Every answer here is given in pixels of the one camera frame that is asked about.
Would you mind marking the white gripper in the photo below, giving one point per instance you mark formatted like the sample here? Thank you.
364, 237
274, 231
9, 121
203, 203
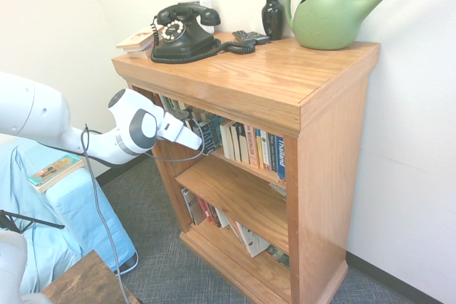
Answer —
178, 133

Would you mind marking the Greg Bear paperback book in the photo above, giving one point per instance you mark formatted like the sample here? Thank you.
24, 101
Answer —
213, 136

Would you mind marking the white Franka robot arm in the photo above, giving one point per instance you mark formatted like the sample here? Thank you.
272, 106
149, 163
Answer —
35, 111

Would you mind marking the black spine book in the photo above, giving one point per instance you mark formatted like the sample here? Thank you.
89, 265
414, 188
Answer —
236, 142

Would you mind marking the cream white book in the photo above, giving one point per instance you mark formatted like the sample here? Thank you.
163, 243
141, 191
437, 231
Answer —
244, 145

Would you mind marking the orange Washington book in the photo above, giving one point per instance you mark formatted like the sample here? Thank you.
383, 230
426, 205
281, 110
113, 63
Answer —
252, 147

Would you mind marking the brown cover book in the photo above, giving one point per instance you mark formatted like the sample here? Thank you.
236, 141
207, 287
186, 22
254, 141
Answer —
197, 208

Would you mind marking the yellow white spine book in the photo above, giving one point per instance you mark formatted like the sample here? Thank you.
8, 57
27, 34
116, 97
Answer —
261, 151

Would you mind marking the dark blue spine book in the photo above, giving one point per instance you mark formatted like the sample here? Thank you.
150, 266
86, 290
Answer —
271, 154

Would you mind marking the white book red picture cover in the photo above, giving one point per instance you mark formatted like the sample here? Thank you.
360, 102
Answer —
137, 38

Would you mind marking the blue Thailand book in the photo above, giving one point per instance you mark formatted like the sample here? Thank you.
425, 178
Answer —
280, 158

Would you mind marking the grey white thin book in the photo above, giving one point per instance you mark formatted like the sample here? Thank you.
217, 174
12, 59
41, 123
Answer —
235, 229

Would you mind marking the teal cover book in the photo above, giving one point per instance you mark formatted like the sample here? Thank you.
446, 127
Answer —
53, 170

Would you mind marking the white book red lips cover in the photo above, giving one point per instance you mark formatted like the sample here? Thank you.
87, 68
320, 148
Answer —
253, 241

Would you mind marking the large dark green book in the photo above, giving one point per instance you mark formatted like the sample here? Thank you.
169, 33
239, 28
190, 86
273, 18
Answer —
278, 256

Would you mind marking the white text cover paperback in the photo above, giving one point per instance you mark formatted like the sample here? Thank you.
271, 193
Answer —
226, 140

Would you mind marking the black rotary telephone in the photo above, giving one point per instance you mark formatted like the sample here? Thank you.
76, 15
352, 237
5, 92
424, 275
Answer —
178, 37

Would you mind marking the black remote control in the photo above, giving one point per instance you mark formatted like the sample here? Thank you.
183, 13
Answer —
249, 37

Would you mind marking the light blue cloth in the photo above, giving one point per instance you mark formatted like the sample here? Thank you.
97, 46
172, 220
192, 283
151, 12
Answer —
71, 218

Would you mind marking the wooden oak bookcase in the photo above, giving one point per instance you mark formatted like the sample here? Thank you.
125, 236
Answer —
320, 176

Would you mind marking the black ceramic vase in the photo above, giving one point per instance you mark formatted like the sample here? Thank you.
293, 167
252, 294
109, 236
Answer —
272, 15

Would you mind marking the thin black stand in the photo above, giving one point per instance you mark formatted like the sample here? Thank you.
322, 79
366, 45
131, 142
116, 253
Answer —
32, 221

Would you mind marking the dark brown wooden table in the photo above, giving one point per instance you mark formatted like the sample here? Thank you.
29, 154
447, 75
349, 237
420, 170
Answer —
89, 279

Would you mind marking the green plastic watering can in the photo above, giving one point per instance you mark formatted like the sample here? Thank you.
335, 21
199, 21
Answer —
324, 19

